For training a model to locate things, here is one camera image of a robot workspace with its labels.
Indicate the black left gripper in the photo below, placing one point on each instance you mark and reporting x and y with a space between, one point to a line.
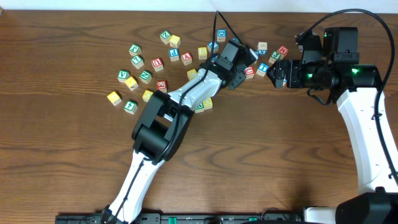
241 76

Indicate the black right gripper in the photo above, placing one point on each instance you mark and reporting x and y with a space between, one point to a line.
296 67

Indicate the yellow O wooden block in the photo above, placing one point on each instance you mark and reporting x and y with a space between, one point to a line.
208 104

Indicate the green R wooden block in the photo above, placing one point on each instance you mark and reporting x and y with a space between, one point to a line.
199 108

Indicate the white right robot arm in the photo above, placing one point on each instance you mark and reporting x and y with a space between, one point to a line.
332 63

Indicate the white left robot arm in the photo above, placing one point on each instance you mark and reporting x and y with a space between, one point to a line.
161 128

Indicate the red U wooden block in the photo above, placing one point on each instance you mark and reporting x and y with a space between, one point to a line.
249 72

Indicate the blue T wooden block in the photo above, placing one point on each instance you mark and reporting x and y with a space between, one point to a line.
262 69

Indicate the red M wooden block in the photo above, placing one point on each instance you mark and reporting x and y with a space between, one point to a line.
283 51

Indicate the green J wooden block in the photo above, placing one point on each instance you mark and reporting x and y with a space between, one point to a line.
275 56

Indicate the blue L wooden block upper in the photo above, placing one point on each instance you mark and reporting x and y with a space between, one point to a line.
213 47

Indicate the blue X wooden block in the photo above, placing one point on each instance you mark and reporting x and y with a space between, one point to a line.
262 48

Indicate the yellow S wooden block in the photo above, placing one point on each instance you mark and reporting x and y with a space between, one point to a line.
202 53

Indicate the blue D wooden block back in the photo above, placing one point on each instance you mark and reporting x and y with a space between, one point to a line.
221 35

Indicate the yellow C wooden block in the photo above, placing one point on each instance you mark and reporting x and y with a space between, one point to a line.
191 74

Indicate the red A wooden block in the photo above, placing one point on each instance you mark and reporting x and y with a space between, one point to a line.
187 58

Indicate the blue P wooden block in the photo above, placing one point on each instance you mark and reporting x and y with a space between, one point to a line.
174 55

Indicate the yellow block near Z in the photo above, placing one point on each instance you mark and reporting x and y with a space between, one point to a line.
175 41

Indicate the red E wooden block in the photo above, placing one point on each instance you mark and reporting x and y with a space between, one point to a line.
162 86

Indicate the red U block left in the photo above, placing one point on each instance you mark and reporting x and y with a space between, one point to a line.
157 64

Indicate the green Z wooden block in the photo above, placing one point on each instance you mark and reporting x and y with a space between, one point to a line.
165 37

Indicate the green N wooden block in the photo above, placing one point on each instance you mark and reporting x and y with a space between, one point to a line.
145 77

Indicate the yellow block near 4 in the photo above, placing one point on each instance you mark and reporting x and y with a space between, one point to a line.
147 95

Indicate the green 7 wooden block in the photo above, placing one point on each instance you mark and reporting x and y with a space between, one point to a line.
137 62

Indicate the green J block left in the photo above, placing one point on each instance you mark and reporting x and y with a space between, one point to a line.
135 50

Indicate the yellow block near N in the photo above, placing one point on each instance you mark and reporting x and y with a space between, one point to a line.
131 83

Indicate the green 4 wooden block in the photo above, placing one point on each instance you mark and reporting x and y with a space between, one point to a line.
130 107

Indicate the green V block left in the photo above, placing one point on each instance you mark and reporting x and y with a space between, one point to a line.
123 75

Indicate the yellow block far left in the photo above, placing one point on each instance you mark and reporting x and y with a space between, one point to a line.
114 98

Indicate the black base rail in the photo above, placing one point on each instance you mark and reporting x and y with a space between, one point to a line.
156 218

